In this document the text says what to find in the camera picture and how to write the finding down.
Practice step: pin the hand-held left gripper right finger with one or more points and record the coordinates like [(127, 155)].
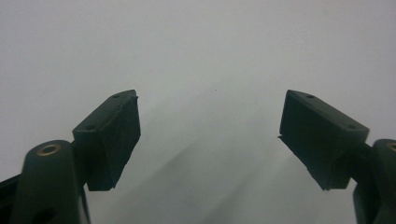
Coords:
[(320, 146)]

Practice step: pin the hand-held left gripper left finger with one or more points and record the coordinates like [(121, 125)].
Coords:
[(109, 140)]

